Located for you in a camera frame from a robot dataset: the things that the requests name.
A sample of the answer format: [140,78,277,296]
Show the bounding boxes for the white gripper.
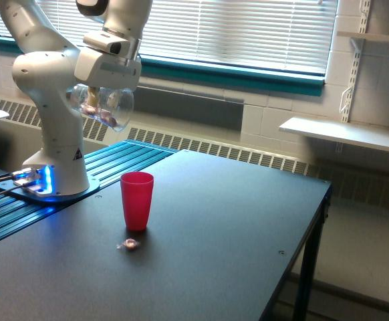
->
[74,47,142,108]

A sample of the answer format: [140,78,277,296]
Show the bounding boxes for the clear plastic cup with candies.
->
[70,84,134,132]

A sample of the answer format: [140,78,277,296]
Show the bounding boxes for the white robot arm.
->
[0,1,152,199]

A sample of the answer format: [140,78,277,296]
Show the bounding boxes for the red plastic cup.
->
[120,171,154,231]

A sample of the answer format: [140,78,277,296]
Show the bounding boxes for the wrapped pink candy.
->
[116,238,140,251]

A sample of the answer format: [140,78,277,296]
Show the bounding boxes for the white window blinds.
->
[0,1,338,76]

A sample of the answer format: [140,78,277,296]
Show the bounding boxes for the black table leg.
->
[292,187,332,321]

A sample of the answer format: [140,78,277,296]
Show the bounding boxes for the baseboard heater grille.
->
[0,99,389,209]

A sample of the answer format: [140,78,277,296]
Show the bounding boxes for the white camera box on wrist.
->
[83,31,130,56]

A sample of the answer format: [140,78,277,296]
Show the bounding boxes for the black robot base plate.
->
[9,175,100,205]

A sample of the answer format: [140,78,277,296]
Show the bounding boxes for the black cable lower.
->
[0,185,28,201]

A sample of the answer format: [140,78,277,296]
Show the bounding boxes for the blue aluminium rail bed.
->
[0,140,176,241]

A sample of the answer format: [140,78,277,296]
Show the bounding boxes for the white shelf rail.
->
[338,1,371,123]

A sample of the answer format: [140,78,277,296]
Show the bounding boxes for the white wall shelf upper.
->
[337,31,389,43]

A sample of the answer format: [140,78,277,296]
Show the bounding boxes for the white wall shelf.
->
[337,31,389,43]
[279,117,389,152]

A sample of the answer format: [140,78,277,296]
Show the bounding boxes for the white wall shelf lower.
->
[279,117,389,152]

